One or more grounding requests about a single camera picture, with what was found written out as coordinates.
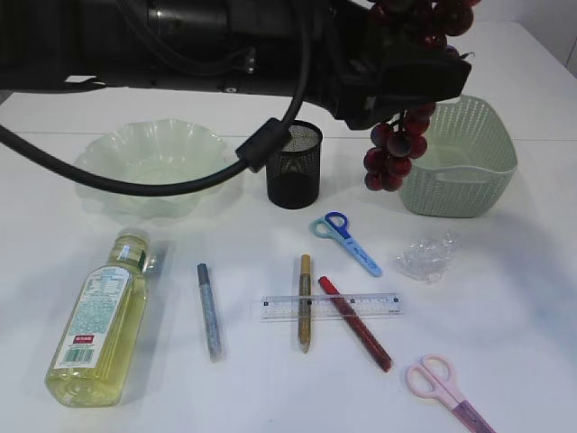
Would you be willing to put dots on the green wavy glass plate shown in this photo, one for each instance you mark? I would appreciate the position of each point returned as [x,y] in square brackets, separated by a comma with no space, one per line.
[166,151]

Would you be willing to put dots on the gold glitter pen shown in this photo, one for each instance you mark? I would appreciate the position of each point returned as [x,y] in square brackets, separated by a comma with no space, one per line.
[304,308]

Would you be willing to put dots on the silver glitter pen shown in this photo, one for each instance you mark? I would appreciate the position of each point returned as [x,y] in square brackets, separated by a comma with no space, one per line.
[211,321]

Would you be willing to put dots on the blue capped scissors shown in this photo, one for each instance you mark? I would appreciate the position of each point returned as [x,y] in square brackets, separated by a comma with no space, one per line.
[334,225]

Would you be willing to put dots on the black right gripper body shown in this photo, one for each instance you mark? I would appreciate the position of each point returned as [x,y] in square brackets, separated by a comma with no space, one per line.
[372,63]

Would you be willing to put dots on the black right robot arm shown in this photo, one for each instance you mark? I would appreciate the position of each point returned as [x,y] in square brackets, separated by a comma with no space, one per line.
[246,47]

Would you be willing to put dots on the red glitter pen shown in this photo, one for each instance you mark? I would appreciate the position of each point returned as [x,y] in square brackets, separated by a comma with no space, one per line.
[368,340]

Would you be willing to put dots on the clear plastic ruler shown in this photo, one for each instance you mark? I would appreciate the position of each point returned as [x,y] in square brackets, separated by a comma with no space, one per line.
[285,308]

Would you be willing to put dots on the pink scissors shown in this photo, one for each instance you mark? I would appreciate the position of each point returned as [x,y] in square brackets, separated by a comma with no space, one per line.
[433,377]

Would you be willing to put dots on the black mesh pen holder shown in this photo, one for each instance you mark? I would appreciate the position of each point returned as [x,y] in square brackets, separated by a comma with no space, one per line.
[293,173]

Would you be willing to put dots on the clear plastic sheet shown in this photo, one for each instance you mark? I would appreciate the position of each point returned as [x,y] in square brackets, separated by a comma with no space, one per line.
[428,259]

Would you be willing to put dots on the yellow tea bottle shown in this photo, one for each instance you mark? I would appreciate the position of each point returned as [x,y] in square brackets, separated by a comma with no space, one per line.
[91,362]

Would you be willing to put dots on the green plastic woven basket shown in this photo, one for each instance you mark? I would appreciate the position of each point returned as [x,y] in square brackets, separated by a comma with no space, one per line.
[469,162]

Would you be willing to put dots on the purple artificial grape bunch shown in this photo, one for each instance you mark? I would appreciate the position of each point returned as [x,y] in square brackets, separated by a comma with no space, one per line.
[396,149]

